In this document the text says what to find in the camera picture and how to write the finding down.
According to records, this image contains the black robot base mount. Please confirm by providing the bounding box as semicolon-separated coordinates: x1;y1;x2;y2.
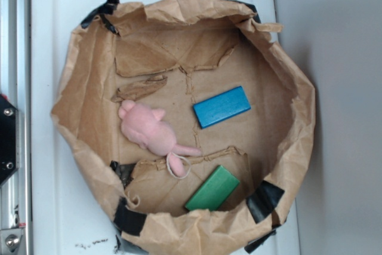
0;94;20;187

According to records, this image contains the brown paper bag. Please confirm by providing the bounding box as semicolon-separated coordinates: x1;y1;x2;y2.
51;0;316;254

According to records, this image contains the white plastic bin lid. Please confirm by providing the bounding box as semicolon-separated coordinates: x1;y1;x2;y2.
27;0;301;255

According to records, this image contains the blue wooden block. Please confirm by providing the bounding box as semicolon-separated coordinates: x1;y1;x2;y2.
193;86;251;129

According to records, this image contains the green wooden block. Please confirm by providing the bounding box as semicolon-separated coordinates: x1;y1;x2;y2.
185;165;240;211

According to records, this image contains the metal frame rail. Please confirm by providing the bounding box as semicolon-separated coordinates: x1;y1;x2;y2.
1;0;33;254

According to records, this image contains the pink plush toy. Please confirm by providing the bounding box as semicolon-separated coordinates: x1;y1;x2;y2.
118;100;202;179

